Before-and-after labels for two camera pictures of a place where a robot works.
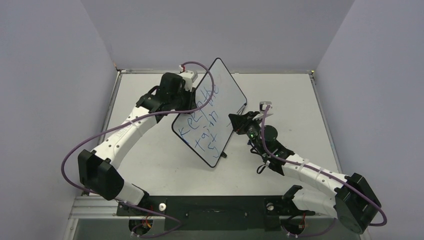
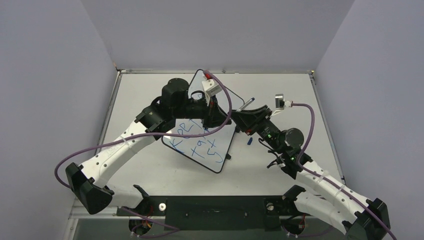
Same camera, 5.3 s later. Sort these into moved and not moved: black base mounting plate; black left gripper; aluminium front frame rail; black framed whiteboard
Moved: black left gripper; black framed whiteboard
Not moved: aluminium front frame rail; black base mounting plate
